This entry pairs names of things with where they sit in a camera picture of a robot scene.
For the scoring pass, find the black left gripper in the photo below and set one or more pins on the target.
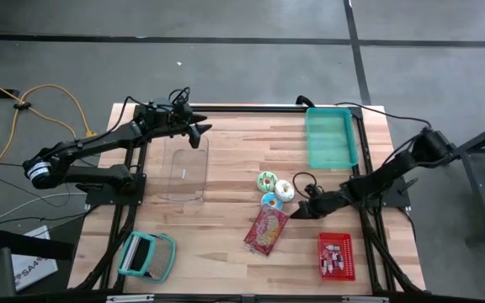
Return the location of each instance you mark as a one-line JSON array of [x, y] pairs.
[[166, 119]]

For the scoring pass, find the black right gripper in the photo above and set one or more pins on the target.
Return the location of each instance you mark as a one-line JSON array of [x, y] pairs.
[[328, 202]]

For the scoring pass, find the white frosted donut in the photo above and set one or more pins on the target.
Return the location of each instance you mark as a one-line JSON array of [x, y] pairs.
[[286, 193]]

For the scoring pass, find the small white dropper bottle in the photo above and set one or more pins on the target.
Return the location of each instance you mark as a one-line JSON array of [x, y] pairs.
[[332, 247], [325, 267], [339, 265], [335, 255]]

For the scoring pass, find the red snack bag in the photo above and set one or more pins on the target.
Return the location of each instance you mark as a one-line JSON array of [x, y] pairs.
[[266, 230]]

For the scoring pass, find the green frosted donut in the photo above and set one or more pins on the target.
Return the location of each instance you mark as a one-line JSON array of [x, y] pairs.
[[263, 179]]

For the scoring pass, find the orange-capped white dropper bottle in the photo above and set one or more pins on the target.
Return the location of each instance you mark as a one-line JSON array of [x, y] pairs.
[[332, 267]]

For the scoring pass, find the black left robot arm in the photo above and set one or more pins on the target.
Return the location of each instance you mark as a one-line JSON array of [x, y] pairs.
[[99, 141]]

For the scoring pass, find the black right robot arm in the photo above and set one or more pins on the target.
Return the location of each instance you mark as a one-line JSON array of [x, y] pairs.
[[385, 177]]

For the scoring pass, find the blue frosted donut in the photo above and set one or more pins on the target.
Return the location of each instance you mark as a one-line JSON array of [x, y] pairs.
[[268, 204]]

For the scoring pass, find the clear plastic bin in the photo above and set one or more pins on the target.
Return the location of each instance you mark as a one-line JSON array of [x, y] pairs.
[[183, 168]]

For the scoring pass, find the red plastic basket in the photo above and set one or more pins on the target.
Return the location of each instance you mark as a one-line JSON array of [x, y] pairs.
[[345, 273]]

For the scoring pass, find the teal plastic bin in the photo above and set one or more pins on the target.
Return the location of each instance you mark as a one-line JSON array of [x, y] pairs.
[[331, 139]]

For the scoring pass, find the black metal stand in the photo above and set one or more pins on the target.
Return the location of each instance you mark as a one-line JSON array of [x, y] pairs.
[[482, 189]]

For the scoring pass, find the white printed box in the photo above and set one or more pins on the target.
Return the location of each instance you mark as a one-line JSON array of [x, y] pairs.
[[36, 273]]

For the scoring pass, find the black aluminium table frame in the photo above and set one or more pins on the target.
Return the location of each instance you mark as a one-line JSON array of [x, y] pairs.
[[225, 109]]

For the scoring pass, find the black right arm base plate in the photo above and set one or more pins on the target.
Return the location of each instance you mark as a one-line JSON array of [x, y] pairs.
[[398, 198]]

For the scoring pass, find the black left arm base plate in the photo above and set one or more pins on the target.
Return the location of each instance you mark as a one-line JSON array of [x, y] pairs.
[[112, 198]]

